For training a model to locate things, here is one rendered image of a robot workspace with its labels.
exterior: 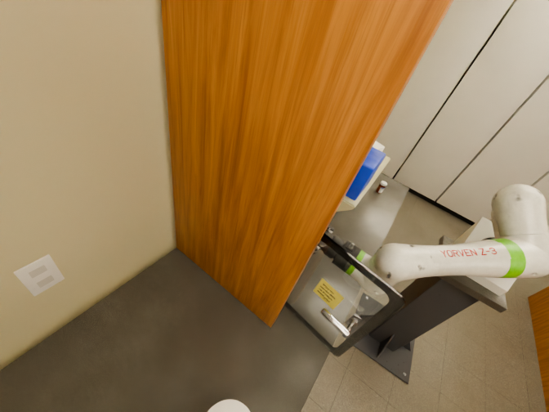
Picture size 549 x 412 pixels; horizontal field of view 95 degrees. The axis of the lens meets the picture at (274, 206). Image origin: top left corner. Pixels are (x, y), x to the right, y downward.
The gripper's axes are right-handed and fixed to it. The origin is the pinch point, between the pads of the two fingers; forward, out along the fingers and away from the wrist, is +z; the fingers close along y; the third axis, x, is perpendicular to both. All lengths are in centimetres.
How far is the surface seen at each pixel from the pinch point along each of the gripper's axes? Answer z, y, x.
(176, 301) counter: 14, 41, 26
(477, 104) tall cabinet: -48, -294, -10
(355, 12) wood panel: -5, 26, -63
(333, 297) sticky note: -26.7, 19.4, -2.6
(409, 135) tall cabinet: -8, -293, 48
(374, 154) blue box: -14.8, 9.3, -40.2
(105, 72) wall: 36, 39, -41
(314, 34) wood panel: 0, 26, -59
